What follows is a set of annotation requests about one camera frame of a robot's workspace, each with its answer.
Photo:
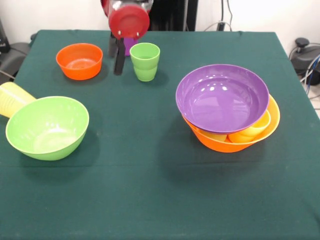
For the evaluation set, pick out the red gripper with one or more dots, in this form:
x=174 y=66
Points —
x=128 y=22

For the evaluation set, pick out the orange-red bowl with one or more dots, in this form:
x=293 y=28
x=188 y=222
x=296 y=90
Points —
x=77 y=72

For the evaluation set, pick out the green bowl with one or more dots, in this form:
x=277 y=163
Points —
x=47 y=127

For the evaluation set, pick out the yellow tapered cup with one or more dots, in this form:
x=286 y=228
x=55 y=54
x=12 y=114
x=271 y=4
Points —
x=12 y=100

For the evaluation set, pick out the purple bowl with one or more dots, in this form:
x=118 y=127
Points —
x=220 y=100

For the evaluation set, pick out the light green tapered cup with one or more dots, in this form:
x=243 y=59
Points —
x=215 y=137

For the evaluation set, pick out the large yellow-orange bowl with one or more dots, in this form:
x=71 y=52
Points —
x=220 y=146

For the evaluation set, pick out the yellow-orange stepped cup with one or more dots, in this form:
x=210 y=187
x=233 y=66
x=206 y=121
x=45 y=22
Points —
x=252 y=132

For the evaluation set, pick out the purple cup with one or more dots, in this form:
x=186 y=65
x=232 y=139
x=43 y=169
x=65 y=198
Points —
x=130 y=45

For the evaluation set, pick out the green stepped cup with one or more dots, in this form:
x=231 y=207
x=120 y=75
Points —
x=145 y=70

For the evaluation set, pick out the grey office chair base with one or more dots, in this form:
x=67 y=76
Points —
x=15 y=55

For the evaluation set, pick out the dark green tablecloth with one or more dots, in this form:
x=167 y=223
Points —
x=160 y=187

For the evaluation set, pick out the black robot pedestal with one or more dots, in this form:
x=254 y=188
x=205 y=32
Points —
x=172 y=12

